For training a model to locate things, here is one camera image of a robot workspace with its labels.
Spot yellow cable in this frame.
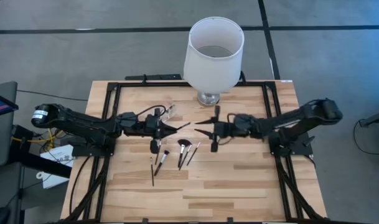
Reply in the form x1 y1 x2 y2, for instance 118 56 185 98
11 129 65 151

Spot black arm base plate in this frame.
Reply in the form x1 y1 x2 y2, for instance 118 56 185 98
71 133 117 157
267 130 314 157

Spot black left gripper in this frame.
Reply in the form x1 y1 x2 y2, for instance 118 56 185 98
117 108 179 154

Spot black power strip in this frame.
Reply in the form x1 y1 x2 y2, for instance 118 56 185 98
124 73 183 82

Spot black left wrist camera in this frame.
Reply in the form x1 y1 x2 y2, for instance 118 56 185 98
144 114 161 131

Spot black cable beside table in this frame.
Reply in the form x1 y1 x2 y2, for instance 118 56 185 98
68 155 92 217

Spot black fan makeup brush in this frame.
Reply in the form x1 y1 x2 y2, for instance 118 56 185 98
177 138 192 169

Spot black stand bar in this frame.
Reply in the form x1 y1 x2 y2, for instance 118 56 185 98
8 124 72 180

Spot black aluminium rig frame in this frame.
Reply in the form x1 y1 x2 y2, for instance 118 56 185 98
63 81 326 224

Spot round black powder brush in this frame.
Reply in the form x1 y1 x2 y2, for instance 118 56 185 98
154 150 171 177

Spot grey desk top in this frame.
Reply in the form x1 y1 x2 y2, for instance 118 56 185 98
0 81 19 169

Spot grey metal stand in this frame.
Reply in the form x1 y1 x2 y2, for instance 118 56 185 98
359 108 379 128

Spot white paper sheet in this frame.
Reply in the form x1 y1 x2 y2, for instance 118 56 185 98
39 144 75 170

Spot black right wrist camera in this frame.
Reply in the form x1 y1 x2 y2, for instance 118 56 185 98
219 121 235 137

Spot long thin black makeup brush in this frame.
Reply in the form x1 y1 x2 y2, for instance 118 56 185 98
149 157 155 187

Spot black floor cable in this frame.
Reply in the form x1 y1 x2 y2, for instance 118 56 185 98
352 118 379 156
16 89 89 102

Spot black left camera cable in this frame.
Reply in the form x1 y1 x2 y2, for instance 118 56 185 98
135 104 168 117

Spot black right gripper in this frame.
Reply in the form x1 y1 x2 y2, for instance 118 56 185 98
194 105 257 153

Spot angled black makeup brush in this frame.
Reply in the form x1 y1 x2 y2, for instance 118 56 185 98
178 144 193 171

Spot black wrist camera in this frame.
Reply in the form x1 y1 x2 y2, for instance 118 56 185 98
144 114 161 131
219 121 235 137

